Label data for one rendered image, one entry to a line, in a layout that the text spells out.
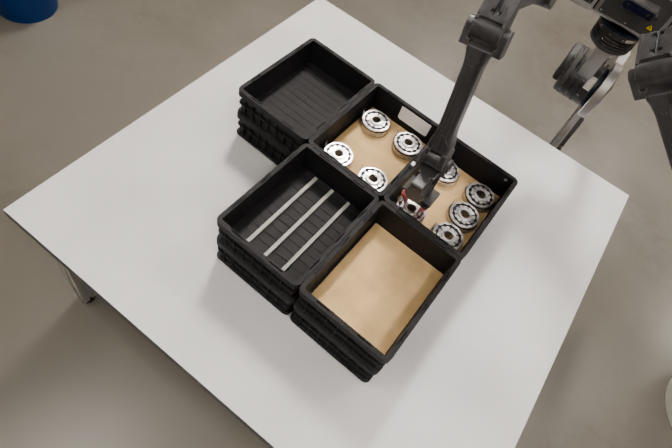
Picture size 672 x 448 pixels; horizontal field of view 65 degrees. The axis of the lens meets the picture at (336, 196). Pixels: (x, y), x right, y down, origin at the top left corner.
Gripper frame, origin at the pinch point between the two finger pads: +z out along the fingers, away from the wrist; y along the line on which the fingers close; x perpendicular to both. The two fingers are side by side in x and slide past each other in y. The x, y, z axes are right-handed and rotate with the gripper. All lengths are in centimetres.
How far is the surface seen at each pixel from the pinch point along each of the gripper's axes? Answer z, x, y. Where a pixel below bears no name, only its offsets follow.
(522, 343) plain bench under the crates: 18, -5, 53
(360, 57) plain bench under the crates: 17, 61, -61
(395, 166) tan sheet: 4.0, 12.5, -13.8
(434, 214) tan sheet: 4.2, 5.7, 6.7
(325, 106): 4, 16, -48
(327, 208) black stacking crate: 3.9, -17.6, -20.3
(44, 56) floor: 85, 0, -212
